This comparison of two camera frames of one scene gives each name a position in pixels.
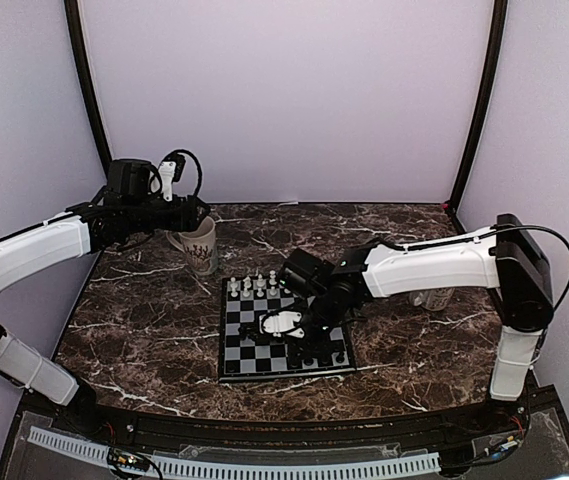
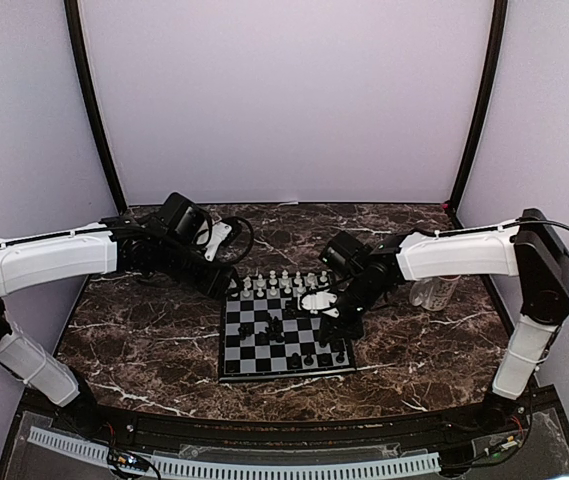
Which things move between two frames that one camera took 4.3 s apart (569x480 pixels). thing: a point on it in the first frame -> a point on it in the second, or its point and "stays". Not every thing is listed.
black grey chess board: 248,353 stays
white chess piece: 272,282 stays
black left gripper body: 182,221 -> 214,283
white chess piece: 233,285 stays
